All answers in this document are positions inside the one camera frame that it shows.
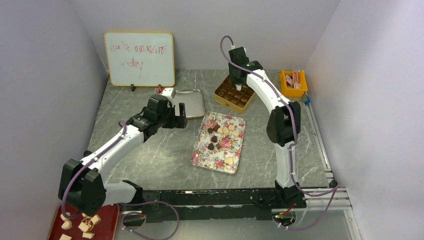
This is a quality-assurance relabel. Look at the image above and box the orange parts bin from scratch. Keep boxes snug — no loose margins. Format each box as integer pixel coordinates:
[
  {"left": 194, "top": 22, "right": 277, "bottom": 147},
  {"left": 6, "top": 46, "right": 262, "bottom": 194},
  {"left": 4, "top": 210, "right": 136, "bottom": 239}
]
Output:
[{"left": 279, "top": 70, "right": 308, "bottom": 98}]

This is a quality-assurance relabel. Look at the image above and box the whiteboard with red writing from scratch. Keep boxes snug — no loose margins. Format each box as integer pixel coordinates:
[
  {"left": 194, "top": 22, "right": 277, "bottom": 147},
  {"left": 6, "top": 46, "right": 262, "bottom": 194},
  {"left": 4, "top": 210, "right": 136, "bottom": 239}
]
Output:
[{"left": 103, "top": 31, "right": 176, "bottom": 87}]

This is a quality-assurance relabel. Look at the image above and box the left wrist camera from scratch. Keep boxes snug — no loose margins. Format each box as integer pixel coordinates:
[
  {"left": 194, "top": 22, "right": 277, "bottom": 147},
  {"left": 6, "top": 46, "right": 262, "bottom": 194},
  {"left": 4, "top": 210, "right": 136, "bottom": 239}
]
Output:
[{"left": 159, "top": 87, "right": 176, "bottom": 101}]

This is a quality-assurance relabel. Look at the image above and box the silver tin lid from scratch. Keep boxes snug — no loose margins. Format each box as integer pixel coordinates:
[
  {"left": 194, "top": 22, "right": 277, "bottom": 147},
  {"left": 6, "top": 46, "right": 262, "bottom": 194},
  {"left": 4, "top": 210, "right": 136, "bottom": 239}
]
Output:
[{"left": 173, "top": 89, "right": 206, "bottom": 119}]

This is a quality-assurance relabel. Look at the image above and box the floral rectangular tray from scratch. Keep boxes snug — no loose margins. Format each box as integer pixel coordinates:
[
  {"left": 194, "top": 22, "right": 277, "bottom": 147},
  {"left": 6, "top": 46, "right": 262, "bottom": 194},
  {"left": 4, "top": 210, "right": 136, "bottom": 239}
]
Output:
[{"left": 190, "top": 111, "right": 246, "bottom": 174}]

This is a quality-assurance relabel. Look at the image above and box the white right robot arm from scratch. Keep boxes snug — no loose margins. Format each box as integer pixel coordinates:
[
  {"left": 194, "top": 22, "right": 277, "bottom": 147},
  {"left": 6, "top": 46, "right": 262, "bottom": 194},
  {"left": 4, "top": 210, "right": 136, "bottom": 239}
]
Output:
[{"left": 228, "top": 46, "right": 302, "bottom": 208}]

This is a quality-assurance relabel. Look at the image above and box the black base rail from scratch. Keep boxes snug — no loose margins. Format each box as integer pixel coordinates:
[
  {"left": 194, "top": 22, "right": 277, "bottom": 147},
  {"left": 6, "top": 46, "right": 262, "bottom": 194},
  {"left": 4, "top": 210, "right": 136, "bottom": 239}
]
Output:
[{"left": 119, "top": 186, "right": 307, "bottom": 223}]

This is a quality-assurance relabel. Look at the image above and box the red tray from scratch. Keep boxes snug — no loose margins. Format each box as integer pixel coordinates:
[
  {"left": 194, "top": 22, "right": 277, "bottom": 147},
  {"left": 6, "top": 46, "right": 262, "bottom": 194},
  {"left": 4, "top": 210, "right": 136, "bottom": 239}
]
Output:
[{"left": 48, "top": 204, "right": 120, "bottom": 240}]

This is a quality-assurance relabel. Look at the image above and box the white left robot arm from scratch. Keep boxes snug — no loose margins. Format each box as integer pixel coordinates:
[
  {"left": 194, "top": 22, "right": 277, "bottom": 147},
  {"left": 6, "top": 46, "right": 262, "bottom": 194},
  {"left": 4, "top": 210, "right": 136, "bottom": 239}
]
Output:
[{"left": 58, "top": 94, "right": 188, "bottom": 219}]

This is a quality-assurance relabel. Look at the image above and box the gold chocolate tin box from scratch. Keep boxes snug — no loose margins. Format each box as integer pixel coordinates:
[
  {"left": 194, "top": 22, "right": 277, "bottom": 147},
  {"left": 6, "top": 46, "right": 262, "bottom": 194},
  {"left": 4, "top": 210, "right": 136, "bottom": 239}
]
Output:
[{"left": 214, "top": 75, "right": 256, "bottom": 114}]

